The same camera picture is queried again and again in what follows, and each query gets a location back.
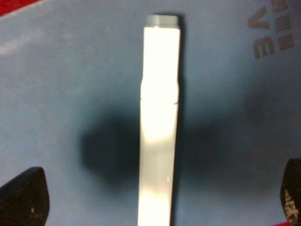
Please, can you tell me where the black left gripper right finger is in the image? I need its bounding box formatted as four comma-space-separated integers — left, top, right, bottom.
280, 158, 301, 224

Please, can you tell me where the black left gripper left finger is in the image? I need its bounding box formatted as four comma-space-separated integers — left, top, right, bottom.
0, 166, 50, 226

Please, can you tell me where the white pen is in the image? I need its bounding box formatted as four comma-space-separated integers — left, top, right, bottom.
137, 14, 181, 226

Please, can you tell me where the blue hardcover notebook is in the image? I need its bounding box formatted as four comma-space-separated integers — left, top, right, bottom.
0, 0, 301, 226

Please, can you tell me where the red table cloth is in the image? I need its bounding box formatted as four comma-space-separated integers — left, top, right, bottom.
0, 0, 301, 226

